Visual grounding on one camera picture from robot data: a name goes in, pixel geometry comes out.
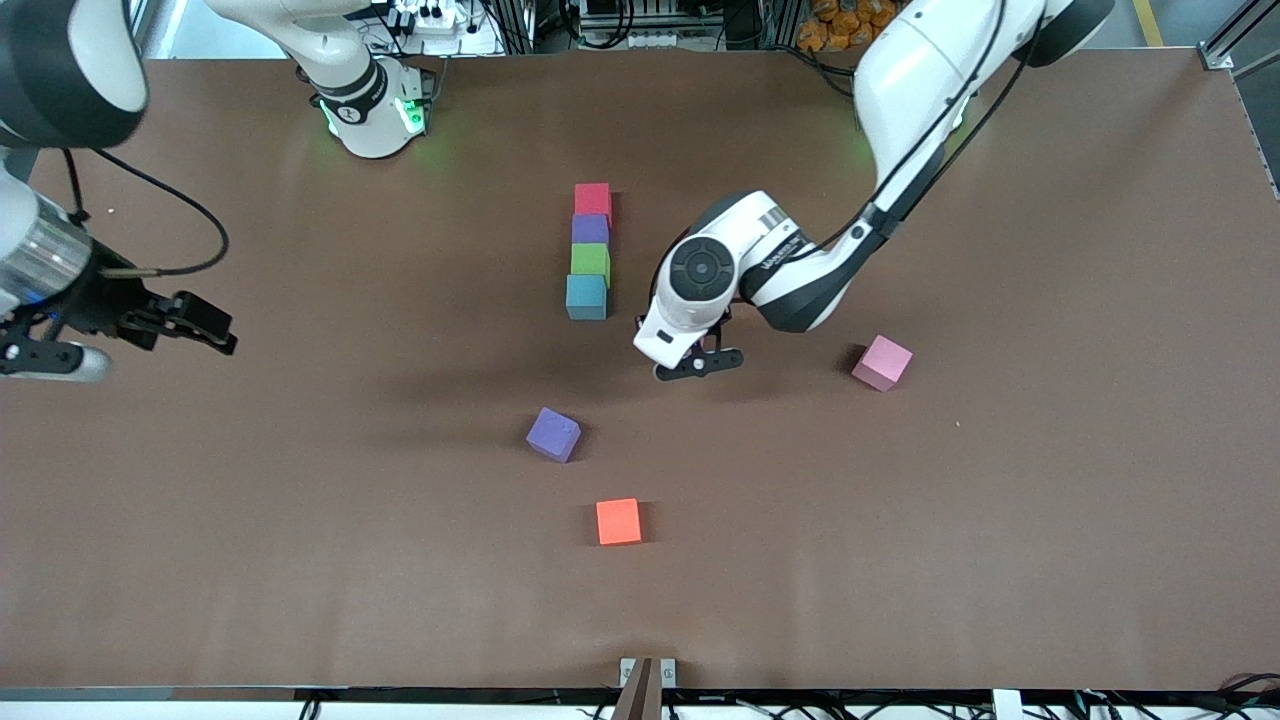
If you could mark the blue foam cube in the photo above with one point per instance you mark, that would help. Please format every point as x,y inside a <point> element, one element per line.
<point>586,296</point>

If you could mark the aluminium frame profile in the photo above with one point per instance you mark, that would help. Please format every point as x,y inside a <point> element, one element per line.
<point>1215,55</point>

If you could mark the orange foam cube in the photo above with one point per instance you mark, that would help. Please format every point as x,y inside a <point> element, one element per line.
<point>618,522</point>

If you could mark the brown table cover sheet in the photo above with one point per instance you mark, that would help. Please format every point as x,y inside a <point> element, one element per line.
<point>900,560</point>

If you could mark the small white box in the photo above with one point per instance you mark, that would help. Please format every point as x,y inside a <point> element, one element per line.
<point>1007,705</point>

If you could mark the purple foam cube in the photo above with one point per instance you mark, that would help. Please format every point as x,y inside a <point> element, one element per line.
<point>590,230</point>
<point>553,434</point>

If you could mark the brown wooden strip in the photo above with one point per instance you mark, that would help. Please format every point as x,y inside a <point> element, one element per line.
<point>640,700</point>

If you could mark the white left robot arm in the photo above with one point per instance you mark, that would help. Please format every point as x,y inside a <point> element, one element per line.
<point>900,90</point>

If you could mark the metal table bracket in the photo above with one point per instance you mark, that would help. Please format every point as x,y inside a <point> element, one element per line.
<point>627,672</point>

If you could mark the pink foam cube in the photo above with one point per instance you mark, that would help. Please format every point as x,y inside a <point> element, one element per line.
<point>881,363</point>

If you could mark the green foam cube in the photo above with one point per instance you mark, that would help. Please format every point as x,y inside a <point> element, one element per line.
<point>590,260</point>

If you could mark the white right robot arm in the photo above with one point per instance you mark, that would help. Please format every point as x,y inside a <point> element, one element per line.
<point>365,110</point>

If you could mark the red foam cube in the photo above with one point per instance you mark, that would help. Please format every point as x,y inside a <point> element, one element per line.
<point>593,200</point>

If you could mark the white power strip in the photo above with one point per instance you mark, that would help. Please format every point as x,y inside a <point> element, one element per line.
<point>650,41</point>
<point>455,28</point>

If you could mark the orange snack bag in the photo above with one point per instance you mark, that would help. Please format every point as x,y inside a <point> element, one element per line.
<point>835,25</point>

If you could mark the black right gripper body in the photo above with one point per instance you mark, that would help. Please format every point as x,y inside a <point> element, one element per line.
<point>103,304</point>

